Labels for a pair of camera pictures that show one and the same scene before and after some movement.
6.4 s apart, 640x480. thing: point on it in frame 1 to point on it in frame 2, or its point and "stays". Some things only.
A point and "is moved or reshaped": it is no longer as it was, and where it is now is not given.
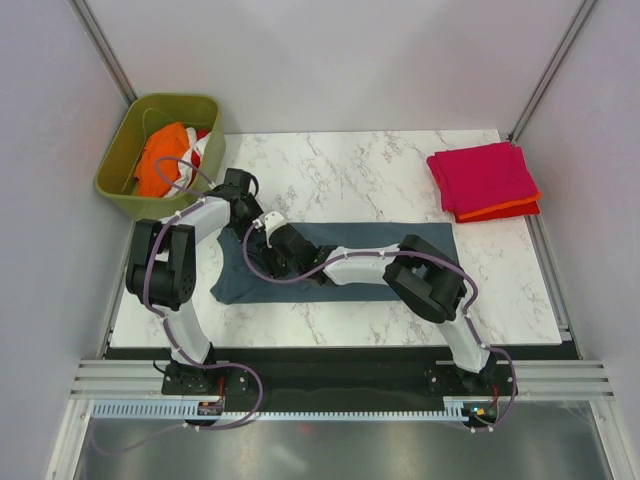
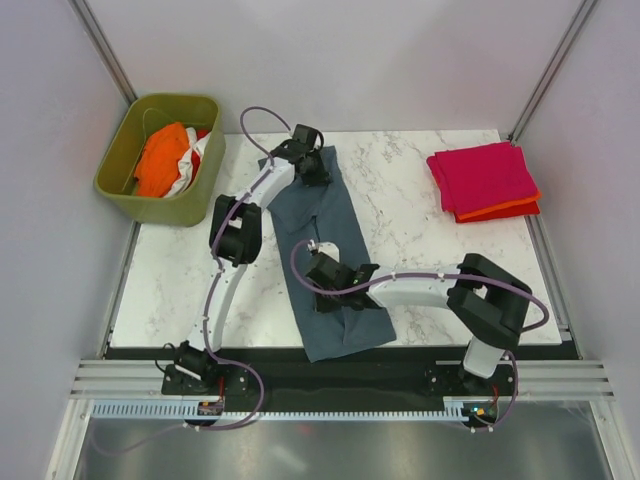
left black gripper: x=251 y=203 to x=321 y=177
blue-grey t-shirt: x=234 y=281 is moved or reshaped
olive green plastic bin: x=146 y=115 stays
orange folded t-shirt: x=497 y=207 stays
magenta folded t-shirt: x=475 y=177 stays
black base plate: x=336 y=374 stays
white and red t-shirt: x=190 y=163 stays
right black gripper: x=267 y=256 to x=324 y=305
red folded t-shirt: x=516 y=211 stays
